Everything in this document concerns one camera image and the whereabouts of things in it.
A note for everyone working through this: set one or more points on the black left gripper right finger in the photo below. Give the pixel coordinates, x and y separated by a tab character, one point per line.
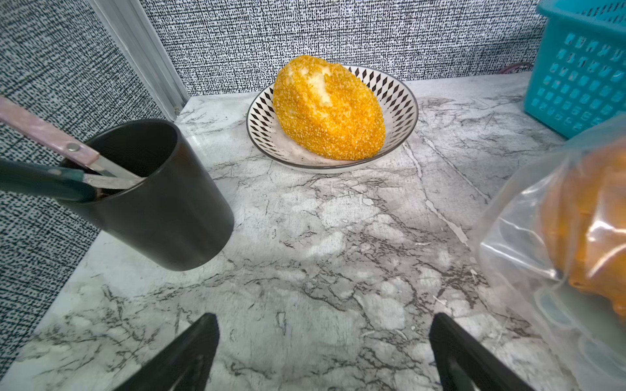
464	364

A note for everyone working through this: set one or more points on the yellow crumbed bread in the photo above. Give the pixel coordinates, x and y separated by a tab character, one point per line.
327	110

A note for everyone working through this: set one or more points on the pink handled utensil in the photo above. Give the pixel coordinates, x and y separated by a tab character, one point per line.
58	141

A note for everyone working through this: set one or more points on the green handled utensil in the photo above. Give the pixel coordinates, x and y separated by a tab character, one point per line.
59	183

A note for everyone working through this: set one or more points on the clear zip-top bag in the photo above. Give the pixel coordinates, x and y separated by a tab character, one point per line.
581	329

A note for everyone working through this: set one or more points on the teal plastic basket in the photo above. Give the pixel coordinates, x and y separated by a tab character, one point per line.
578	79

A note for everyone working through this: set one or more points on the aluminium enclosure frame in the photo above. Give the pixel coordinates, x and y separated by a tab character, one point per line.
129	26

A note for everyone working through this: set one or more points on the black cup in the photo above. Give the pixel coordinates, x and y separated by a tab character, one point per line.
177	217

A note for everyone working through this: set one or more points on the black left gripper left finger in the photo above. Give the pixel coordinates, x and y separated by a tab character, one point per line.
185	364

